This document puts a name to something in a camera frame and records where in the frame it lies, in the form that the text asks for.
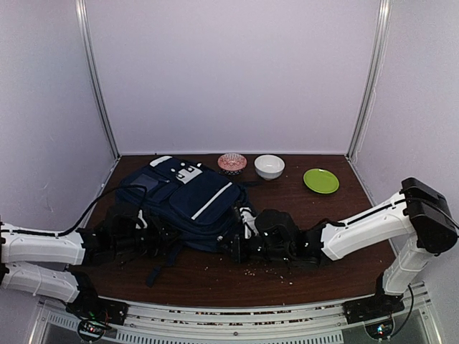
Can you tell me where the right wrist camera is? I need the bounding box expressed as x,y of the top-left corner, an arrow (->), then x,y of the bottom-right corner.
238,207 -> 300,246

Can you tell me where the right aluminium frame post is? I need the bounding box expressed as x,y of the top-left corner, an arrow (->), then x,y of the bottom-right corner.
346,0 -> 392,163

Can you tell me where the aluminium frame post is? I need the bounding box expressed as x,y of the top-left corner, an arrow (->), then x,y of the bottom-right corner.
75,0 -> 120,160
346,0 -> 392,163

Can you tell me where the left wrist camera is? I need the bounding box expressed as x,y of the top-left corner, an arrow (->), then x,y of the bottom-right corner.
103,204 -> 148,246

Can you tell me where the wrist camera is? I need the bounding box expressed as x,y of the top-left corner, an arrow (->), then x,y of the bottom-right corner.
103,204 -> 148,246
238,207 -> 300,246

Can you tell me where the navy blue backpack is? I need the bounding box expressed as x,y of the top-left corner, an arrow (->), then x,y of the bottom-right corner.
115,156 -> 252,286

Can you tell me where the left aluminium frame post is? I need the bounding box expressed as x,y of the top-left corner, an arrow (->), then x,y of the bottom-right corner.
75,0 -> 120,160

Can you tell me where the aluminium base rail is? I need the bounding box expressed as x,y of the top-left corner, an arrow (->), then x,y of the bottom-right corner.
34,281 -> 440,344

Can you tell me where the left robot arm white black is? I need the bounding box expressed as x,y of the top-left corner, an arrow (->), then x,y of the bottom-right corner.
1,214 -> 164,318

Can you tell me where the red patterned bowl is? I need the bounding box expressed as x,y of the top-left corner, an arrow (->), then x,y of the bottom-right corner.
217,153 -> 247,176

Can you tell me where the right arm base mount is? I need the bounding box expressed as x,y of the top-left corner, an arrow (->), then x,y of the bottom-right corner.
342,295 -> 404,340

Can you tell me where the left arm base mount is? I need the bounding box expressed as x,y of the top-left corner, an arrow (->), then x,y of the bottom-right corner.
62,297 -> 129,343

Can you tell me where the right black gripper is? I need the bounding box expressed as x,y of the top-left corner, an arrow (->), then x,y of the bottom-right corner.
218,232 -> 293,264

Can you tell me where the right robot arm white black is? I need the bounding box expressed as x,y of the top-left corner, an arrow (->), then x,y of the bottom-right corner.
217,177 -> 458,317

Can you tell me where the white ceramic bowl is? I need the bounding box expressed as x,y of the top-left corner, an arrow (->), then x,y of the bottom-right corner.
254,154 -> 285,181

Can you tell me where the green plate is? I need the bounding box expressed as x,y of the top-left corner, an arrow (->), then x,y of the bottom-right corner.
303,168 -> 340,194

